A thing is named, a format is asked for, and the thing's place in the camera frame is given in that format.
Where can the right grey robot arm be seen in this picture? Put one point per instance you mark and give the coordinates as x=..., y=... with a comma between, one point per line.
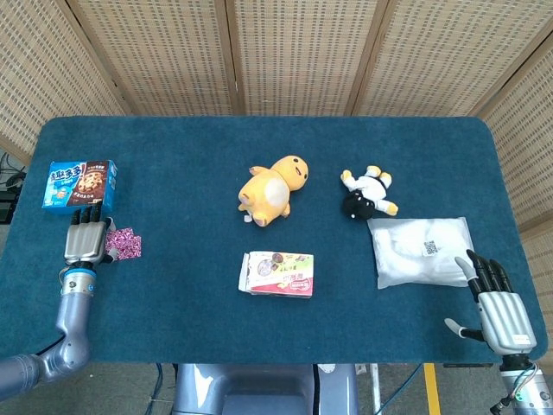
x=527, y=389

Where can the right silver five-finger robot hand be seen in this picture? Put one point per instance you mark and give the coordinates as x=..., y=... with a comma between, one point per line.
x=505, y=311

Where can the woven rattan folding screen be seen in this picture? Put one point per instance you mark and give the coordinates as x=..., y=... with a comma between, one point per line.
x=302, y=56

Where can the black equipment box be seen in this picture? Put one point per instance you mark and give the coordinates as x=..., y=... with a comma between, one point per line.
x=6, y=207

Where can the white plastic bag package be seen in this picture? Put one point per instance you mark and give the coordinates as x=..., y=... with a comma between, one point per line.
x=410, y=250

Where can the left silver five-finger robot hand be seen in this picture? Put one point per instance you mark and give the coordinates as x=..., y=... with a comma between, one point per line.
x=84, y=240

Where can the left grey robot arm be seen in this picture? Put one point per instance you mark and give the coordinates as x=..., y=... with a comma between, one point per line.
x=73, y=302

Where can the yellow bear plush toy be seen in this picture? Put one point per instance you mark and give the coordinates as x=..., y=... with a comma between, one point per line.
x=268, y=190

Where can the red and white snack box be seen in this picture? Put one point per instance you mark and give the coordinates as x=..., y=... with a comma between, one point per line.
x=281, y=272

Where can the blue chocolate cookie box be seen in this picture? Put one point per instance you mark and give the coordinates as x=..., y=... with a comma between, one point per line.
x=78, y=186

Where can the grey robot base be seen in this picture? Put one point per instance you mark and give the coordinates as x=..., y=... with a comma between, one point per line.
x=259, y=389

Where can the black and white plush toy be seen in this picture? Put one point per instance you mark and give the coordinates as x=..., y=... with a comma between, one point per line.
x=367, y=190

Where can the teal table cloth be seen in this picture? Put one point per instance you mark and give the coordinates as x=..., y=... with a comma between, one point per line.
x=194, y=324

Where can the white metal post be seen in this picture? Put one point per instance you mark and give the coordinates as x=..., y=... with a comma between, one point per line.
x=376, y=389

